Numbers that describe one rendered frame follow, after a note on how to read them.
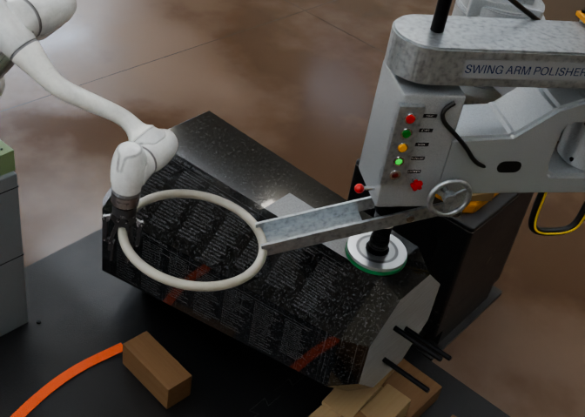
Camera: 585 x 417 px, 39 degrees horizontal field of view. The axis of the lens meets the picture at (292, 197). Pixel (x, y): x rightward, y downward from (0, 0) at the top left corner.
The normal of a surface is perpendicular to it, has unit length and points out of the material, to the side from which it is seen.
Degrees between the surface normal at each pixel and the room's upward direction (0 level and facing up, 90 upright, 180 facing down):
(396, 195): 90
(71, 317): 0
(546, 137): 90
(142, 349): 0
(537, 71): 90
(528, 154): 90
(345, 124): 0
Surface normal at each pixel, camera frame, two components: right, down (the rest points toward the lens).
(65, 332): 0.14, -0.79
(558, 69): 0.19, 0.62
